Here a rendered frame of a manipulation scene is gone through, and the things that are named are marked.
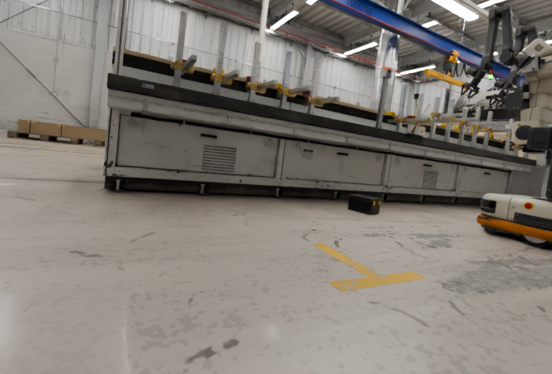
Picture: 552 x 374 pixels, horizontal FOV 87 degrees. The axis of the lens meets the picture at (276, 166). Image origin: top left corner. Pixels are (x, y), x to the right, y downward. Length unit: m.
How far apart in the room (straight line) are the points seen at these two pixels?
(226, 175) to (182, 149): 0.37
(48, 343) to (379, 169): 2.89
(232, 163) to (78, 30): 7.61
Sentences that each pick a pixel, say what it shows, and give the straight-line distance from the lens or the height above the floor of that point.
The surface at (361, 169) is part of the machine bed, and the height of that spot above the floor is 0.31.
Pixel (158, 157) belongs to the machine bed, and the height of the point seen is 0.25.
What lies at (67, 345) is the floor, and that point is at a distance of 0.71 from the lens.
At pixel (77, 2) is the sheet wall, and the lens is 9.63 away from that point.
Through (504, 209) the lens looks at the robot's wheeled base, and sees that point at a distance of 2.46.
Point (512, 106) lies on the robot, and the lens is 2.72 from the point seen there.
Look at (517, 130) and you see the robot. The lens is 2.69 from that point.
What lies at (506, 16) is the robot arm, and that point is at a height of 1.54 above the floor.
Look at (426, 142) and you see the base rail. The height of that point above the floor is 0.65.
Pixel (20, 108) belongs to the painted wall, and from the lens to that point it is 9.32.
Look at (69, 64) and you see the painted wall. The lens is 9.27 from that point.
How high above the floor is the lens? 0.39
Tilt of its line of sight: 3 degrees down
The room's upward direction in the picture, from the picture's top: 7 degrees clockwise
